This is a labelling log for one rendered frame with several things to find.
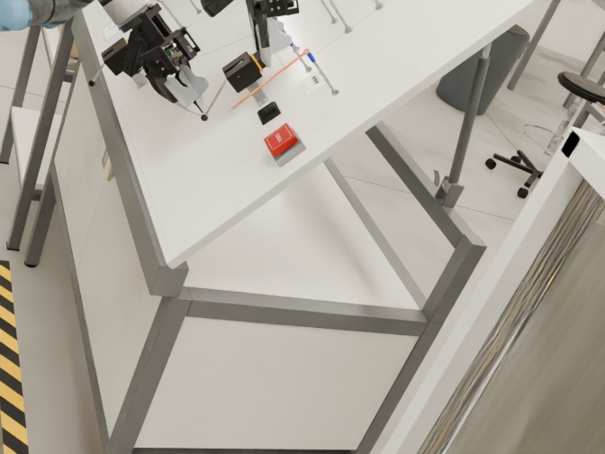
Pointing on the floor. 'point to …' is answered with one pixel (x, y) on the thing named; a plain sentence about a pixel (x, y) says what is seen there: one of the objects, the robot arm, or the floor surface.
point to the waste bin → (453, 86)
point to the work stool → (589, 90)
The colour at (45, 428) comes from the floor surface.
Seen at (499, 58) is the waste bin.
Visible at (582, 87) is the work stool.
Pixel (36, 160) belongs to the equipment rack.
